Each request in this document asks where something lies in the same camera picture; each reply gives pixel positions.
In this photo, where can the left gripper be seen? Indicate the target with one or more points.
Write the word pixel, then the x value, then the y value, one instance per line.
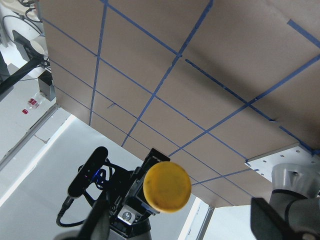
pixel 129 210

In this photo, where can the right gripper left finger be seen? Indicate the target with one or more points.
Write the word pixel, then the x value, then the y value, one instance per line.
pixel 97 224

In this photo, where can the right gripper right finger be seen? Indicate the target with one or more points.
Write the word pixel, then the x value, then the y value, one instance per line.
pixel 266 224

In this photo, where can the yellow push button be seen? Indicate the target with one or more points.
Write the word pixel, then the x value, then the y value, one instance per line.
pixel 167 187

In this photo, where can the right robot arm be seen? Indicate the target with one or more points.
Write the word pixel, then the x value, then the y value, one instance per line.
pixel 295 198

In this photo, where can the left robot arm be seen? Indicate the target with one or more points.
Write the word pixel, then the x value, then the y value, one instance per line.
pixel 97 190

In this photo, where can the plastic bottle red label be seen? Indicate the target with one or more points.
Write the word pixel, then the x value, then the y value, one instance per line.
pixel 34 102

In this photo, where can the white paper cup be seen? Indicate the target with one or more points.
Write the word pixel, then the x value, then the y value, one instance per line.
pixel 39 44

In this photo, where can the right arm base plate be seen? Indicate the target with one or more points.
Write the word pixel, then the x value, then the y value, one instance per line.
pixel 293 154

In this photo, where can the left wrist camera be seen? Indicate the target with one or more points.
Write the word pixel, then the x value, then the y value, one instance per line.
pixel 88 172

